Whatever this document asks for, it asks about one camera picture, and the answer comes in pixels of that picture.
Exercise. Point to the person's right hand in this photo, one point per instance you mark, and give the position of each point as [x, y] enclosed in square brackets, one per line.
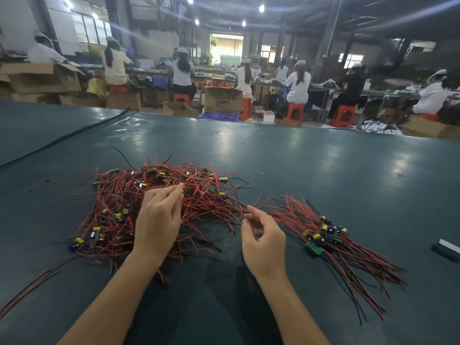
[262, 248]

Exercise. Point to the person's left hand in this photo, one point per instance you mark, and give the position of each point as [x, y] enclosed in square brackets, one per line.
[158, 222]

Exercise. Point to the person's right forearm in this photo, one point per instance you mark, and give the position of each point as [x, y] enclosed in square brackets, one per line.
[291, 312]

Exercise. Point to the person's left forearm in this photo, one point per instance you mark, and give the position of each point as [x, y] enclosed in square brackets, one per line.
[111, 305]

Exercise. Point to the blue plastic crate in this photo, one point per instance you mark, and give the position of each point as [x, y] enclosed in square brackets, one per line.
[220, 116]

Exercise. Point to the red plastic stool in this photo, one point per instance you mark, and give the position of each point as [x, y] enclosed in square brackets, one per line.
[246, 109]
[295, 113]
[118, 89]
[343, 116]
[429, 117]
[182, 99]

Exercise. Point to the dark green table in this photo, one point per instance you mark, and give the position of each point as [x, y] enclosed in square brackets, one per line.
[374, 176]

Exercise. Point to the yellow sack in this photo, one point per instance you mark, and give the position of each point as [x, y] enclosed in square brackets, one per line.
[95, 87]

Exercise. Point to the heap of black white items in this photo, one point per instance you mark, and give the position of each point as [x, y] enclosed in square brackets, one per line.
[379, 127]

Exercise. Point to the small black grey block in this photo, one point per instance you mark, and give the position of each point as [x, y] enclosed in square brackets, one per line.
[446, 249]

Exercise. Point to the large open cardboard box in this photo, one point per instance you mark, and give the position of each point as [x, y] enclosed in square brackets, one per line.
[43, 77]

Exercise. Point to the grid window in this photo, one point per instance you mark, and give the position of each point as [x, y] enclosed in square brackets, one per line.
[90, 28]

